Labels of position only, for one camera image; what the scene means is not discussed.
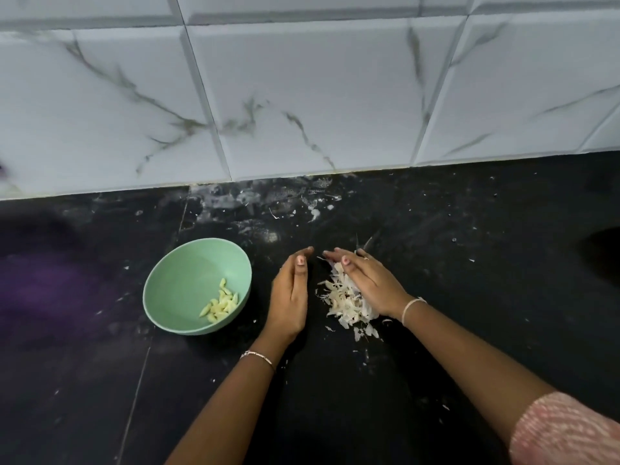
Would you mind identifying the person's right hand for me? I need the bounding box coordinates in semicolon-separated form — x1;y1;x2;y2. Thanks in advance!
322;247;418;322

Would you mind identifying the person's left hand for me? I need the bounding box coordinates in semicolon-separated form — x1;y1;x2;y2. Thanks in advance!
260;247;317;360

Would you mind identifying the pile of peeled garlic cloves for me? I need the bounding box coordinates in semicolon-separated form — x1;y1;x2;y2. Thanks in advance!
200;276;242;324

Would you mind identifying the mint green bowl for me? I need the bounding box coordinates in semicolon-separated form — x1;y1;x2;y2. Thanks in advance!
142;237;254;337

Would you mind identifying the person's right forearm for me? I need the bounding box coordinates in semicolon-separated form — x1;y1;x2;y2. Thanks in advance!
399;301;532;444

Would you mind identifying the person's left forearm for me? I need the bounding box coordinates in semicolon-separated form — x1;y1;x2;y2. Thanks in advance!
165;338;284;465

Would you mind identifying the pile of white garlic peels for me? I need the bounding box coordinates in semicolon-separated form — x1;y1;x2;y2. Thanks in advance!
316;261;382;344

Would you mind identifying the pink patterned right sleeve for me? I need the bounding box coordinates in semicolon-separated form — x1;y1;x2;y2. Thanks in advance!
508;391;620;465

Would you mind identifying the silver right wrist bracelet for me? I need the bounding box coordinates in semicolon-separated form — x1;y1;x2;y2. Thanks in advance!
400;296;428;327

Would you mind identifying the silver wrist bracelet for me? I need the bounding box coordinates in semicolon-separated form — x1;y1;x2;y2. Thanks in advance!
239;349;276;368
400;296;428;327

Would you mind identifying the silver left wrist bracelet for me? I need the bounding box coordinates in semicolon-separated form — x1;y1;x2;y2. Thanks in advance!
239;349;276;368

